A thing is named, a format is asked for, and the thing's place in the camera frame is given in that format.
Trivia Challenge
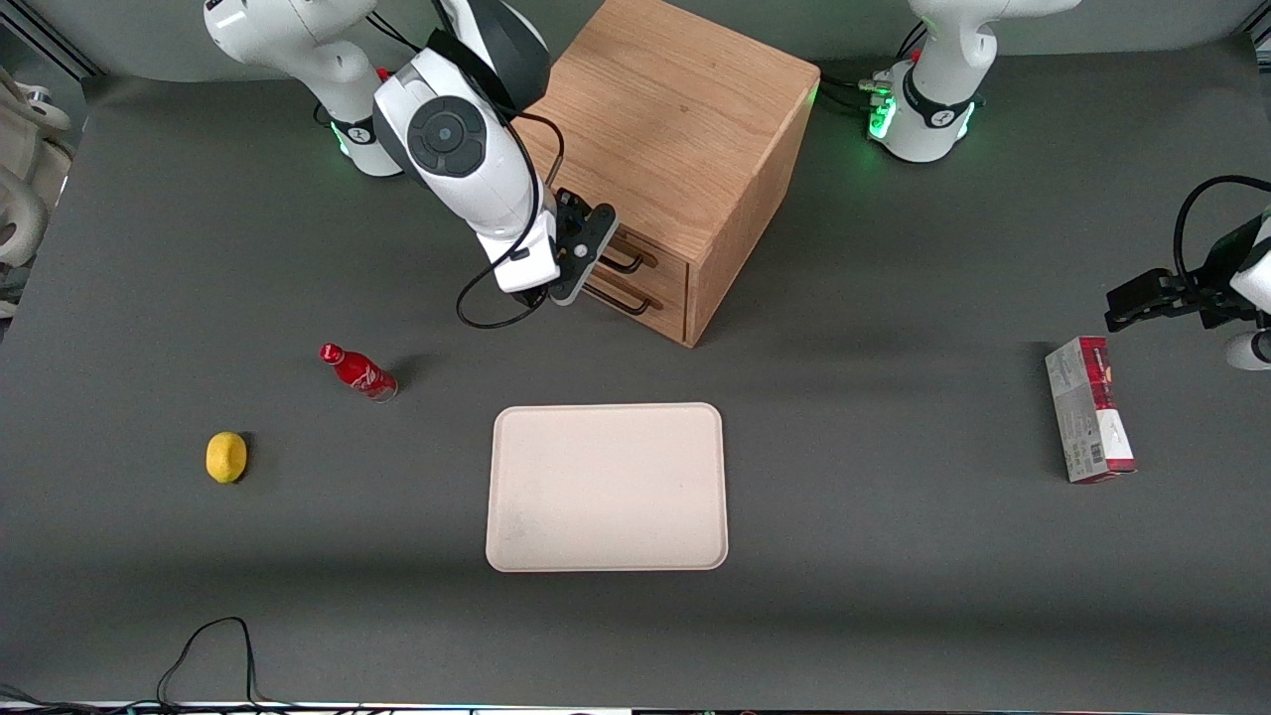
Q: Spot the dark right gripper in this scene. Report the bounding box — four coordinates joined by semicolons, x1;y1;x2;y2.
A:
549;204;621;307

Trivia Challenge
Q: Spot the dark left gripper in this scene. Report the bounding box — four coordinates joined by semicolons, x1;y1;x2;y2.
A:
1104;218;1264;335

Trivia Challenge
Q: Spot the long black drawer handle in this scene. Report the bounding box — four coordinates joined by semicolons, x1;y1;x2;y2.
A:
608;236;659;275

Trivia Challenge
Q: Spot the wooden drawer with long handle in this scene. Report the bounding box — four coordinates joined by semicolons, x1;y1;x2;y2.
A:
536;179;691;304

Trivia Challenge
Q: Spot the oak wooden drawer cabinet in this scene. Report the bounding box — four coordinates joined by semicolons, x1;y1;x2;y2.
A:
511;0;821;349

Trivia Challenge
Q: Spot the grey and red carton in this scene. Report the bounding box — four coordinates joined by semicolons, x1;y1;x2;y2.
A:
1045;336;1138;485

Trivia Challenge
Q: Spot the beige plastic tray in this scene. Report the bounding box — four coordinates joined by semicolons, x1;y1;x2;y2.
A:
486;402;729;573

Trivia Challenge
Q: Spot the red cola bottle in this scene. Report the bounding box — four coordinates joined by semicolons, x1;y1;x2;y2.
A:
319;343;399;403

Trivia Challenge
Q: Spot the yellow lemon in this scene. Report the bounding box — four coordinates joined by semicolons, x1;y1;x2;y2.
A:
206;431;248;485

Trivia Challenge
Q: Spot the short black drawer handle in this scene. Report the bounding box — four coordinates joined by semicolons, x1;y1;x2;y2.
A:
584;281;661;317

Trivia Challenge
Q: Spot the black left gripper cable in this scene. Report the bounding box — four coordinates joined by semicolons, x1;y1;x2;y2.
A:
1174;176;1271;284

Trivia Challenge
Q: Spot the wooden drawer with short handle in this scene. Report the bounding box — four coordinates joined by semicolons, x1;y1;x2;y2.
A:
566;260;691;345

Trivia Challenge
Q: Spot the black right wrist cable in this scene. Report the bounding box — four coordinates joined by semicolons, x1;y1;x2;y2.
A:
456;109;567;331

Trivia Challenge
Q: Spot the black left arm base cable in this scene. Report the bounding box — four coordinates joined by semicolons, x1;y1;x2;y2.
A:
819;20;929;116

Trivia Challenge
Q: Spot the black arm base cable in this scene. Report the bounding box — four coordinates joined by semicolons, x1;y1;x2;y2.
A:
365;12;438;61
819;20;929;116

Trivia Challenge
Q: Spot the black right arm base cable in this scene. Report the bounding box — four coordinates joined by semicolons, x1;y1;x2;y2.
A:
365;12;438;61

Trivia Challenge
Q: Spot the black cable on table edge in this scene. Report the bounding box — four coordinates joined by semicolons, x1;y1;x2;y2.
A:
0;617;299;715

